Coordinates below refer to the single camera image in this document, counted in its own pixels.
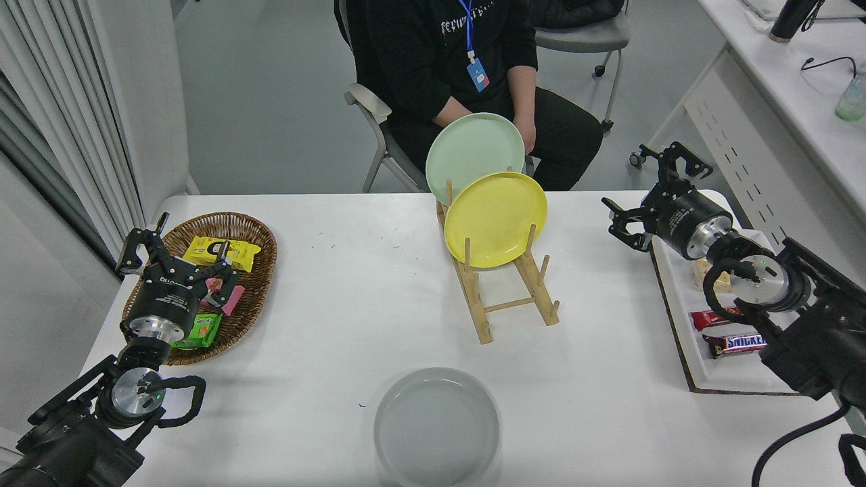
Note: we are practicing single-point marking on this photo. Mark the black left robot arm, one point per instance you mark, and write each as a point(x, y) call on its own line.
point(67, 439)

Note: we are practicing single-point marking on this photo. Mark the person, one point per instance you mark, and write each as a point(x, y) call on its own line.
point(419, 54)

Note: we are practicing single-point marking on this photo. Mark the grey chair with white armrest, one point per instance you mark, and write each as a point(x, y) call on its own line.
point(369, 101)

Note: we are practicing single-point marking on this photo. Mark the black jacket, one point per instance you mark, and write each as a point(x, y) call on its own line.
point(575, 10)

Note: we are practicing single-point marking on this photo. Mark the white perforated desk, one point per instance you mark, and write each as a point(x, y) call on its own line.
point(812, 101)

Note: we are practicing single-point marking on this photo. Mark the person's right forearm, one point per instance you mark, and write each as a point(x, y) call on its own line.
point(452, 111)

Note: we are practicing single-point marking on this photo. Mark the grey plate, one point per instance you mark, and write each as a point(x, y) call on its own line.
point(436, 433)

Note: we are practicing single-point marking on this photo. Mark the brown Snickers bar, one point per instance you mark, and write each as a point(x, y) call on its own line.
point(737, 345)

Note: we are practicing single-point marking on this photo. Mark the brown wicker basket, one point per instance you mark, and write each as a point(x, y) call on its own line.
point(257, 291)

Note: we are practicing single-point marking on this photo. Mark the black flask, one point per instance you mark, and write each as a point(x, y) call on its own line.
point(788, 17)

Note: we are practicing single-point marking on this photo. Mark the red snack bar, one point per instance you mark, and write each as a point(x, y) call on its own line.
point(710, 318)

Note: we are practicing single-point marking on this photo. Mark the green snack packet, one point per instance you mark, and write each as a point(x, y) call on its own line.
point(203, 330)

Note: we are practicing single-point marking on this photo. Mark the pale cracker snack packet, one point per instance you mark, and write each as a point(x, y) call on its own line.
point(700, 274)

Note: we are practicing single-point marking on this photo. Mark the person's left hand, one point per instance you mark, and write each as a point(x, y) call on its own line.
point(526, 128)

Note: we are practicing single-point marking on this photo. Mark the yellow snack packet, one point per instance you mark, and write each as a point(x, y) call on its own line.
point(199, 253)

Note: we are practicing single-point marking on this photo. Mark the grey wheeled chair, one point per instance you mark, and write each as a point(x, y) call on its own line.
point(582, 37)

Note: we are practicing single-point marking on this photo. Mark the person's left forearm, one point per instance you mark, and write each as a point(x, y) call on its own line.
point(522, 91)

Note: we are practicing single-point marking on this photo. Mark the wooden plate rack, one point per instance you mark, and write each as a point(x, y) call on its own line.
point(517, 303)

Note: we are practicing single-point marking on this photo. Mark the clear green bottle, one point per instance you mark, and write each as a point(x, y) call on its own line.
point(851, 101)

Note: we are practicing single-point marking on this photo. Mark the pale green plate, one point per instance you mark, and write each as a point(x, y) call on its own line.
point(470, 149)

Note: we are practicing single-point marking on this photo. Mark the pink snack packet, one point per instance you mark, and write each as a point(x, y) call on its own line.
point(235, 301)

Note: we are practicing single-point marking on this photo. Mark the white rectangular tray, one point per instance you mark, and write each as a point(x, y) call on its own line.
point(676, 304)

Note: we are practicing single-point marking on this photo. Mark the red white snack packet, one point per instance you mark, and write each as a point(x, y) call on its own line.
point(214, 284)

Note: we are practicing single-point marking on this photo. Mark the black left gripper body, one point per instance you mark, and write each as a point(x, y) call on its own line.
point(166, 297)

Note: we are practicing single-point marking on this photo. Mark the yellow plate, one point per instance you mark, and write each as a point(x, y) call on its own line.
point(494, 216)

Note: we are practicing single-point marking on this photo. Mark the white vertical blinds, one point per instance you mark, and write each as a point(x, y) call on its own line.
point(40, 81)

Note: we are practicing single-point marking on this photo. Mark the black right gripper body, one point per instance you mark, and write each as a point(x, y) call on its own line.
point(683, 216)

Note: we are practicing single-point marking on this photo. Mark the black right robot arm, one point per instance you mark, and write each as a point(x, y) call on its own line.
point(825, 338)

